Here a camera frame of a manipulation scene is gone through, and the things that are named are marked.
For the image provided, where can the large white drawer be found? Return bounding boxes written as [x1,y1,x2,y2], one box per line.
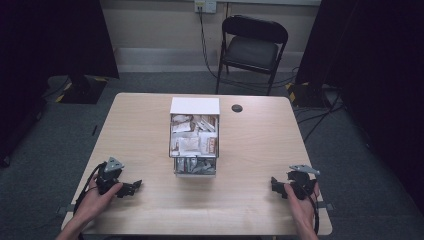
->
[168,113,221,159]

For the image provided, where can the grey table bracket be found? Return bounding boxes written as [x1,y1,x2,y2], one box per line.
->
[55,203,76,217]
[316,200,335,212]

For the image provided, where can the pile of white brown packets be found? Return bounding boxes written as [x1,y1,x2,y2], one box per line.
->
[170,114,219,157]

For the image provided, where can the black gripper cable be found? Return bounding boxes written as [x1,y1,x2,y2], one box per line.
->
[72,161,108,216]
[298,183,321,236]

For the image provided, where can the black curtain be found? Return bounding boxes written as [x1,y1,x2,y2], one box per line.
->
[294,0,424,216]
[0,0,120,168]

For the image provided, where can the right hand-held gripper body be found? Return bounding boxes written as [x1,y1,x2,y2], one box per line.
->
[285,163,322,201]

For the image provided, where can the black folding chair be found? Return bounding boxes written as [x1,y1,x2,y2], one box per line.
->
[215,14,290,96]

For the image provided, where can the white wall socket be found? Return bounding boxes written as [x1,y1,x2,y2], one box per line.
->
[194,0,218,15]

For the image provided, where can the clear box of packets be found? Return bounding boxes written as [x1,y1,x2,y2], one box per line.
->
[168,96,221,178]

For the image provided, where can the black stand base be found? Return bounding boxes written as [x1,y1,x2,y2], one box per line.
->
[54,73,110,105]
[284,80,332,109]

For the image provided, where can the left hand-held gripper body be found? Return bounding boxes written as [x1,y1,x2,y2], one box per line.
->
[95,156,126,196]

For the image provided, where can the black floor cables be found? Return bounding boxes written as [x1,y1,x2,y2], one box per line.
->
[294,90,348,144]

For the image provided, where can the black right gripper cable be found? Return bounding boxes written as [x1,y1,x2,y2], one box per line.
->
[298,183,321,236]

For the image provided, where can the small white drawer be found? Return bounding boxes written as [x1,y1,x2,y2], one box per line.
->
[173,156,218,178]

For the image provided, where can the pile of grey packets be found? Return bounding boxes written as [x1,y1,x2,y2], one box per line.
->
[175,157,216,175]

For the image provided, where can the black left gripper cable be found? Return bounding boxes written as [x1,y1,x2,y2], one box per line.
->
[72,161,108,216]

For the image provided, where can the person's left hand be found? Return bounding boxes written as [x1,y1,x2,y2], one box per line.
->
[73,173,124,228]

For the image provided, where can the person's right hand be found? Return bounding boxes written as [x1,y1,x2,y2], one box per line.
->
[283,181,321,232]

